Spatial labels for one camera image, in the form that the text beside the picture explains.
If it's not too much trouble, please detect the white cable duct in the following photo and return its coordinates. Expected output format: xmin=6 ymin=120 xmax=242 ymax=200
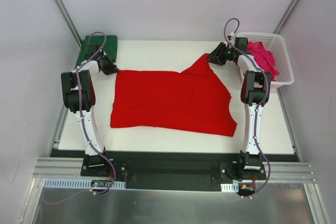
xmin=220 ymin=183 xmax=239 ymax=193
xmin=44 ymin=178 xmax=126 ymax=190

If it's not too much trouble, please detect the right white cable duct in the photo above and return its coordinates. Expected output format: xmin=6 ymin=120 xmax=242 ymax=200
xmin=220 ymin=183 xmax=239 ymax=193

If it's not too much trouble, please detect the pink t shirt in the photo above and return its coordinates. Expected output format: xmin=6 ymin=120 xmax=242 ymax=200
xmin=247 ymin=41 xmax=280 ymax=81

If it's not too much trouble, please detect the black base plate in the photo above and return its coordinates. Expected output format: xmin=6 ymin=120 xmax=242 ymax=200
xmin=49 ymin=149 xmax=301 ymax=190

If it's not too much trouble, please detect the left white cable duct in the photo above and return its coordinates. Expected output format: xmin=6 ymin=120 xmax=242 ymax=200
xmin=44 ymin=178 xmax=126 ymax=190

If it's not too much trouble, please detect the folded green t shirt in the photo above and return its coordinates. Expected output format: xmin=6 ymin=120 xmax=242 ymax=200
xmin=76 ymin=35 xmax=118 ymax=66

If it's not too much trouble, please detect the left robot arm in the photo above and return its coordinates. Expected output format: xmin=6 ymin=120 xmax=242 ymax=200
xmin=60 ymin=45 xmax=119 ymax=176

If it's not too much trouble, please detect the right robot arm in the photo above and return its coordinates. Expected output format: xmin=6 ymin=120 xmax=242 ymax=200
xmin=206 ymin=37 xmax=271 ymax=182

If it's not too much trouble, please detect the aluminium frame rail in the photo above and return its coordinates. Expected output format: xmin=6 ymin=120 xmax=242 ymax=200
xmin=33 ymin=156 xmax=85 ymax=177

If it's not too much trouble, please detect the red t shirt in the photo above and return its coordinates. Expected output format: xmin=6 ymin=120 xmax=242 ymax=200
xmin=110 ymin=54 xmax=237 ymax=137

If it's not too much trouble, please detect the white plastic basket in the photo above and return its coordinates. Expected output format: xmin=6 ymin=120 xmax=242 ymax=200
xmin=237 ymin=32 xmax=295 ymax=89

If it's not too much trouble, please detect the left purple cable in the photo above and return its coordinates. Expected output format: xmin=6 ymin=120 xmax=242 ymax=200
xmin=41 ymin=31 xmax=118 ymax=205

